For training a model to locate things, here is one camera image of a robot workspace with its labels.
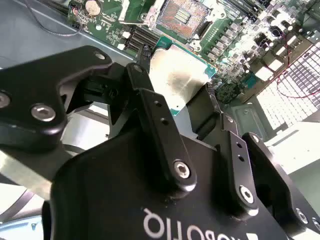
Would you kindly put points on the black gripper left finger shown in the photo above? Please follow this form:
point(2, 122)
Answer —
point(37, 82)

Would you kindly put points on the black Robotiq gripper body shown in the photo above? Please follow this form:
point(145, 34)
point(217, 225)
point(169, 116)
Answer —
point(112, 200)

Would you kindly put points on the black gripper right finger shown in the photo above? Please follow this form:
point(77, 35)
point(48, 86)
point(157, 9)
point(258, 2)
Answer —
point(240, 170)

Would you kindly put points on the metal socket cover frame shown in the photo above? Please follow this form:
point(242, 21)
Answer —
point(125, 10)

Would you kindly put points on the silver CPU with green rim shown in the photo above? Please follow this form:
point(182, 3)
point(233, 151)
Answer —
point(175, 70)

